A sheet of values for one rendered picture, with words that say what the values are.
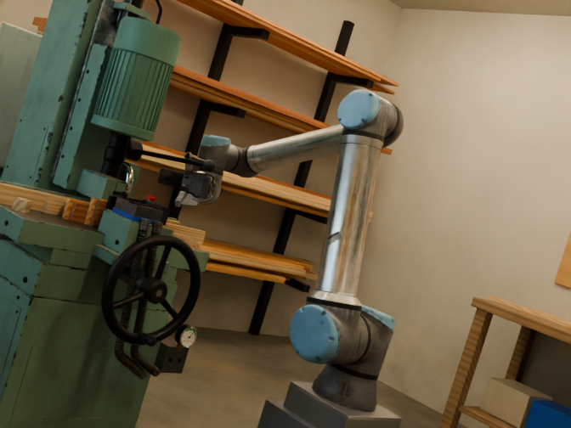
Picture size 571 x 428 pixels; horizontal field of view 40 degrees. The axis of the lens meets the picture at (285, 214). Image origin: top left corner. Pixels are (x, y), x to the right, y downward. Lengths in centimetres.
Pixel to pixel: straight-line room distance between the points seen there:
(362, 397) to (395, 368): 337
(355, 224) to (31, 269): 84
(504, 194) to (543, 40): 104
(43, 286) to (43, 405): 33
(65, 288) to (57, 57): 72
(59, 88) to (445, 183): 365
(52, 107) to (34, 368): 75
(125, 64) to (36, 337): 75
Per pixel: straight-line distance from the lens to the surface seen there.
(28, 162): 240
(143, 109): 216
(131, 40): 217
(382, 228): 579
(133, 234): 201
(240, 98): 468
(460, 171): 549
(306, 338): 205
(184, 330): 225
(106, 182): 218
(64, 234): 202
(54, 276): 204
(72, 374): 217
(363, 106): 209
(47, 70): 244
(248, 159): 251
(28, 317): 205
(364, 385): 222
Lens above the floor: 118
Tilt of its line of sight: 3 degrees down
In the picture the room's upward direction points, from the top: 17 degrees clockwise
